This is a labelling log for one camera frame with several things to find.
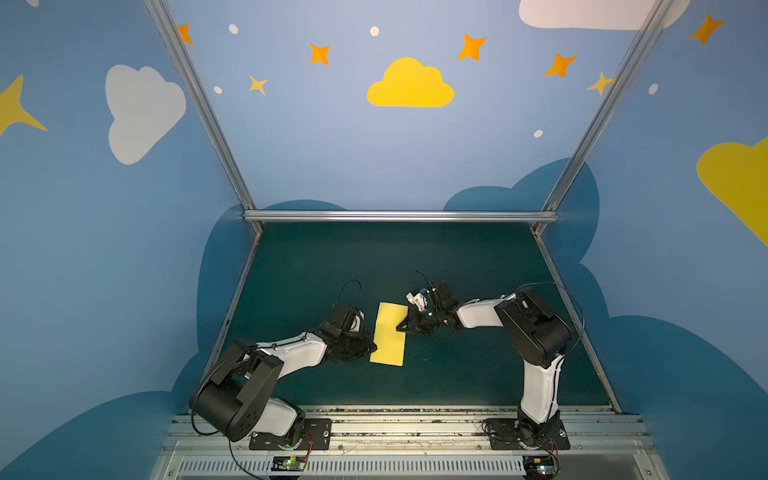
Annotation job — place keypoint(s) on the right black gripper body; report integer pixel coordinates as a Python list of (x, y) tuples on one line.
[(422, 317)]

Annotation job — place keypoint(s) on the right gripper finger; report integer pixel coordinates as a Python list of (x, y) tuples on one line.
[(426, 330), (411, 324)]

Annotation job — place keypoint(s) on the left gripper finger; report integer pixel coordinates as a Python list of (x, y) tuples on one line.
[(353, 354), (363, 343)]

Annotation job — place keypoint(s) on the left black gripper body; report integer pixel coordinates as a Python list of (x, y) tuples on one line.
[(355, 345)]

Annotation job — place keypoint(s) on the yellow square paper sheet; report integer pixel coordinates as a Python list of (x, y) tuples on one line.
[(390, 343)]

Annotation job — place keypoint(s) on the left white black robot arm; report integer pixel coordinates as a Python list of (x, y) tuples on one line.
[(236, 397)]

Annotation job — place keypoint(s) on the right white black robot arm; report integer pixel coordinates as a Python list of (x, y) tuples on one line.
[(541, 337)]

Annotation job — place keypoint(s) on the left green circuit board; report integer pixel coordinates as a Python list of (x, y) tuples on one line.
[(285, 464)]

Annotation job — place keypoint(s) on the green circuit board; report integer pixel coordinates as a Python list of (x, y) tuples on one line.
[(285, 464), (539, 468)]

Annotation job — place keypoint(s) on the right green circuit board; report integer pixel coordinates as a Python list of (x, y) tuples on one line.
[(539, 468)]

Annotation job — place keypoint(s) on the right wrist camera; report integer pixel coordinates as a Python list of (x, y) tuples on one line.
[(434, 297)]

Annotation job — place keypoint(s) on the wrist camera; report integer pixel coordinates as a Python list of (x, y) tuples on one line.
[(434, 297), (344, 319)]

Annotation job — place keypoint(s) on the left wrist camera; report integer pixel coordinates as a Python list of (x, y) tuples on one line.
[(344, 319)]

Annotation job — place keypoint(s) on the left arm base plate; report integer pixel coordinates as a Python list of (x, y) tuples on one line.
[(313, 432)]

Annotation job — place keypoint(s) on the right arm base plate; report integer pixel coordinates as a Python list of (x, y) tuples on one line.
[(516, 434)]

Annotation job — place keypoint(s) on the rear aluminium frame crossbar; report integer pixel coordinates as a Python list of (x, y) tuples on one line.
[(395, 216)]

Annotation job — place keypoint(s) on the white slotted cable duct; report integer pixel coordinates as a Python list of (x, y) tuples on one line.
[(332, 466)]

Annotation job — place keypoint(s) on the front aluminium rail bed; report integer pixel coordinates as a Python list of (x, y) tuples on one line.
[(604, 444)]

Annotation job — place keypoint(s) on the left aluminium frame post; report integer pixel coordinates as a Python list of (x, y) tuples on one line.
[(164, 20)]

